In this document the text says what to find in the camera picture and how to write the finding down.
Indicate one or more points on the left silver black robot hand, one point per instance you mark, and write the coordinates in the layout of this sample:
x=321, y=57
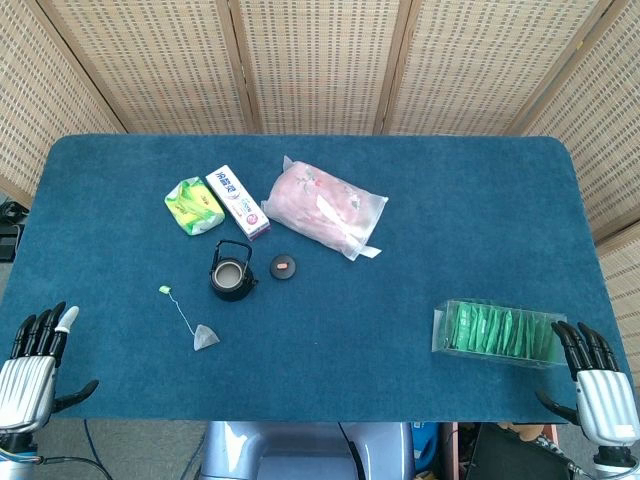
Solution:
x=27, y=380

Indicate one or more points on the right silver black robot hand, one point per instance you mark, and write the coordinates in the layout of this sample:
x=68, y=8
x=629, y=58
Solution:
x=602, y=397

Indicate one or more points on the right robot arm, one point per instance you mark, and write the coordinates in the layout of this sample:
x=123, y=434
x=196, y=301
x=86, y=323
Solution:
x=617, y=462

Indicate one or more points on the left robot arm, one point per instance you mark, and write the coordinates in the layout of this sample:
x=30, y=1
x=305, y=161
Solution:
x=15, y=457

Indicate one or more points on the black teapot lid orange knob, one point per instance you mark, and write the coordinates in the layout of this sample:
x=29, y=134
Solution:
x=282, y=267

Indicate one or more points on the pink cloth in clear bag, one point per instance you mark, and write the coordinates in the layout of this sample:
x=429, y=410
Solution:
x=320, y=205

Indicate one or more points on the black flat box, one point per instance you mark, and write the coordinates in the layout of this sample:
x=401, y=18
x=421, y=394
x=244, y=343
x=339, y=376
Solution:
x=515, y=457

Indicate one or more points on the clear box of green sachets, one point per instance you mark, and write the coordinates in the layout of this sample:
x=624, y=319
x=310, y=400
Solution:
x=495, y=332

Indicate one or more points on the black equipment beside table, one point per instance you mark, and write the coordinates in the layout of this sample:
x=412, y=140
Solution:
x=7, y=235

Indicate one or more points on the blue carpet table cloth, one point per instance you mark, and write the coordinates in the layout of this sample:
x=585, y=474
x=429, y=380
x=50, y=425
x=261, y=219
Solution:
x=400, y=310

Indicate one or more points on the green yellow snack packet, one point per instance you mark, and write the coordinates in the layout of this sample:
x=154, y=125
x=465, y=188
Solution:
x=192, y=205

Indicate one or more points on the silver blue robot torso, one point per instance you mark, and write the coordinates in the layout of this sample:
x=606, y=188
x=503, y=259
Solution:
x=290, y=450

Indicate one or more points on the white pink toothpaste box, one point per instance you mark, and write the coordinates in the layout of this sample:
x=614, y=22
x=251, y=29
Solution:
x=235, y=197

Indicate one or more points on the woven bamboo folding screen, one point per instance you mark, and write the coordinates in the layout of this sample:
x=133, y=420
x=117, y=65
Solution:
x=320, y=60

